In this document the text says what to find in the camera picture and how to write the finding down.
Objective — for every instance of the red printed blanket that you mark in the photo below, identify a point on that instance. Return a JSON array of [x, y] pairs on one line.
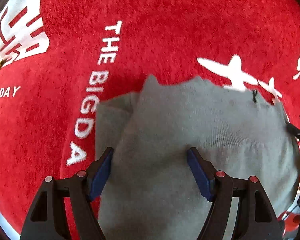
[[165, 30]]

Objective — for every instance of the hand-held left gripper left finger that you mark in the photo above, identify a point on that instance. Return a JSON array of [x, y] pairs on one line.
[[101, 175]]

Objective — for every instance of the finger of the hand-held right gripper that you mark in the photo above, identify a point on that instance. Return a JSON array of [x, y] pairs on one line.
[[297, 133]]

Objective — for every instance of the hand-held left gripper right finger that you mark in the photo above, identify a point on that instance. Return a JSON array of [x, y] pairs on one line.
[[200, 177]]

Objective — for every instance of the grey sweater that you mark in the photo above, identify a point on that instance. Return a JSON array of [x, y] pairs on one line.
[[177, 125]]

